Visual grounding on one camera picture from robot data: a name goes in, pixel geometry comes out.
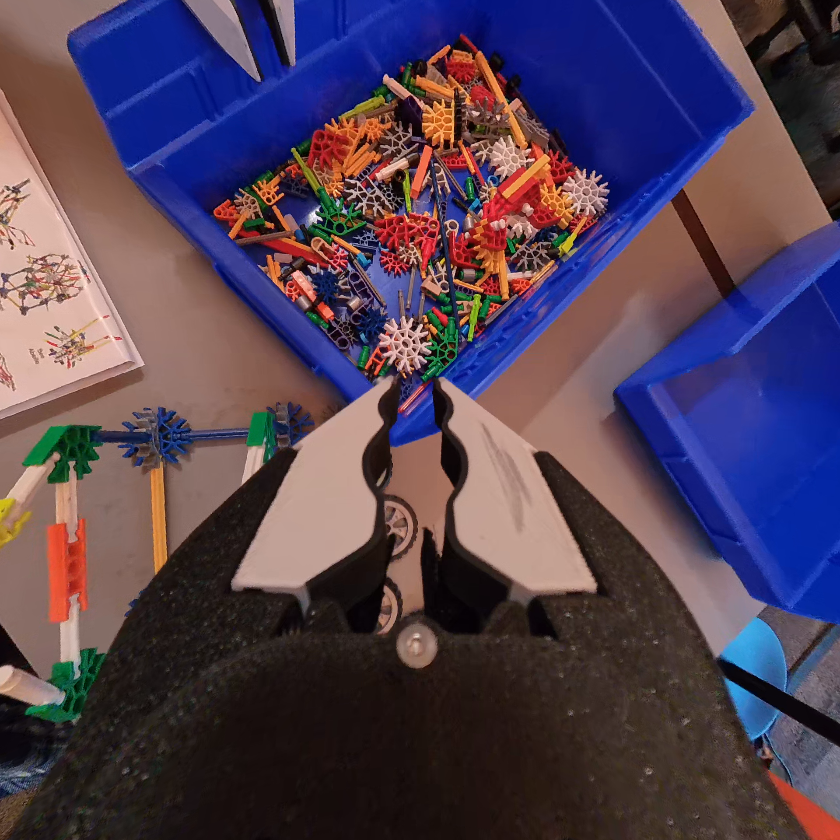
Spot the white instruction booklet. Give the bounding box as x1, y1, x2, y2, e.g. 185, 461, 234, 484
0, 88, 145, 421

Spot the toy construction frame model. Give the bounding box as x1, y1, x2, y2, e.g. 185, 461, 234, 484
0, 402, 316, 726

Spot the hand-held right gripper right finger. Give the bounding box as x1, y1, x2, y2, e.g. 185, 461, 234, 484
432, 376, 599, 601

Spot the grey toy wheel black tyre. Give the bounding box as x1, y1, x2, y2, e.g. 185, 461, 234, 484
382, 493, 421, 562
375, 576, 404, 634

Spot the blue plastic bin with tag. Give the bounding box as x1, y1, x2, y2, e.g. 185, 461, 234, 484
67, 0, 756, 447

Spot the yellow toy clip connector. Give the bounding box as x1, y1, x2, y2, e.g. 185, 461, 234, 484
0, 497, 32, 549

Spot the light blue round stool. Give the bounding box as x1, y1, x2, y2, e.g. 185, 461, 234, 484
717, 616, 790, 746

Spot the black metal bar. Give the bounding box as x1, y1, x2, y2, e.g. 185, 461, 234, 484
717, 658, 840, 741

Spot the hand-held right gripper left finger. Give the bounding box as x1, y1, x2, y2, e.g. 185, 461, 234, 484
230, 376, 403, 598

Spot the pile of colourful toy pieces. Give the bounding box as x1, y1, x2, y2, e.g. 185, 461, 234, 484
211, 33, 611, 421

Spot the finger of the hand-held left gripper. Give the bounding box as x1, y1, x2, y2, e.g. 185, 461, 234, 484
258, 0, 298, 68
180, 0, 265, 84

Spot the orange plastic tote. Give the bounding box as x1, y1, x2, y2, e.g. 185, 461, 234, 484
766, 769, 840, 840

